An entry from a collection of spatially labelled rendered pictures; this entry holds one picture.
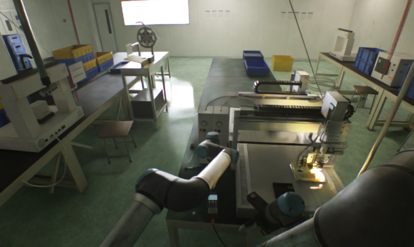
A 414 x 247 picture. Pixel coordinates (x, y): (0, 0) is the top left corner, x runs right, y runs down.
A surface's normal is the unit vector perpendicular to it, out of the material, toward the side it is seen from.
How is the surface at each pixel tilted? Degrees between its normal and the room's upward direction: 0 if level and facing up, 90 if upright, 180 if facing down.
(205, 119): 90
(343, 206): 60
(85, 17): 90
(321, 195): 0
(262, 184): 0
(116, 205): 0
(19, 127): 90
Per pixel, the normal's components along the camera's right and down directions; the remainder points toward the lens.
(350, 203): -0.80, -0.55
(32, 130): 1.00, 0.04
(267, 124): -0.10, 0.49
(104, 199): -0.01, -0.87
